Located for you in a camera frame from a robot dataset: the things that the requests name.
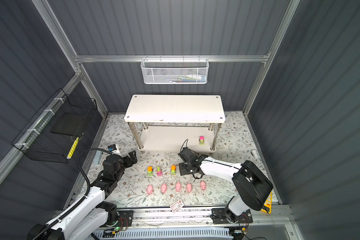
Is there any white wire basket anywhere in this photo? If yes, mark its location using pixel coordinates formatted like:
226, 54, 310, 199
141, 60, 210, 85

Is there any red white card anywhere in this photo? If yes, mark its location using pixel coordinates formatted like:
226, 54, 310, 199
170, 200, 185, 213

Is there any pink toy pig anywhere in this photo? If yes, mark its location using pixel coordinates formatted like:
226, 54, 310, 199
175, 182, 182, 192
200, 181, 207, 191
161, 184, 168, 194
186, 183, 193, 193
147, 185, 154, 195

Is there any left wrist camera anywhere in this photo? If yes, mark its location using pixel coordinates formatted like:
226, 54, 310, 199
108, 144, 120, 155

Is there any orange green mixer toy truck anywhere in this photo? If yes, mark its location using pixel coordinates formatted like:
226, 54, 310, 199
171, 165, 176, 175

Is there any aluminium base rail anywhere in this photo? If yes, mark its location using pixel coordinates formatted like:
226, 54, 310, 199
120, 205, 295, 229

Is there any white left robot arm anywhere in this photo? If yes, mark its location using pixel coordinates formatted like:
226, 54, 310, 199
27, 148, 138, 240

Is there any yellow plastic grid tray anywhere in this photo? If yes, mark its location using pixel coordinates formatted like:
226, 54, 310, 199
261, 191, 273, 214

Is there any black wire basket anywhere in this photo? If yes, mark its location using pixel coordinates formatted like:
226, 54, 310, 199
12, 92, 100, 164

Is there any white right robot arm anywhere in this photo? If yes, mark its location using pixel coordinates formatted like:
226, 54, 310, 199
178, 147, 273, 223

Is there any white two-tier shelf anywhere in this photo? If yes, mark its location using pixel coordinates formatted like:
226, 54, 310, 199
124, 95, 226, 153

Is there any yellow green marker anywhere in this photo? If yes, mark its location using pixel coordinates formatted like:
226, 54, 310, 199
66, 137, 80, 160

